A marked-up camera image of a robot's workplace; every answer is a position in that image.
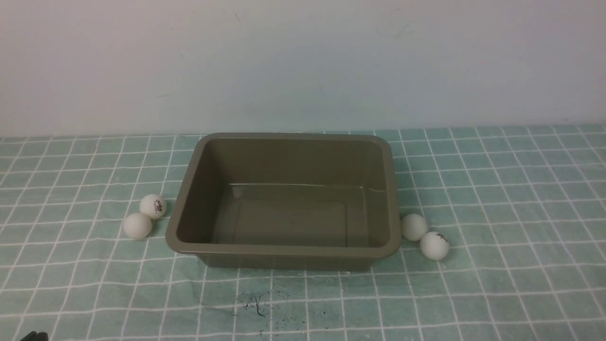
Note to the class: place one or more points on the white ping-pong ball printed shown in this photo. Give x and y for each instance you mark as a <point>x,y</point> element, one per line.
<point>434,245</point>

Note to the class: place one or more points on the white ping-pong ball with logo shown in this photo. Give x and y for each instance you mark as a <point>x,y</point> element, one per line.
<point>153,206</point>

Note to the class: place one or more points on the plain white ping-pong ball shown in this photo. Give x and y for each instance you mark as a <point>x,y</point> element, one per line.
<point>137,225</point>

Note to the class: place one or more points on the olive green plastic bin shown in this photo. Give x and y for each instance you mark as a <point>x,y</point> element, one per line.
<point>288,201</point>

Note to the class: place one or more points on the teal checkered tablecloth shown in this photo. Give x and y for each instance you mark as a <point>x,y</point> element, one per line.
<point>523,209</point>

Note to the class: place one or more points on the black object bottom left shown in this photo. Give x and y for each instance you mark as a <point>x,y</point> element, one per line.
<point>35,336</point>

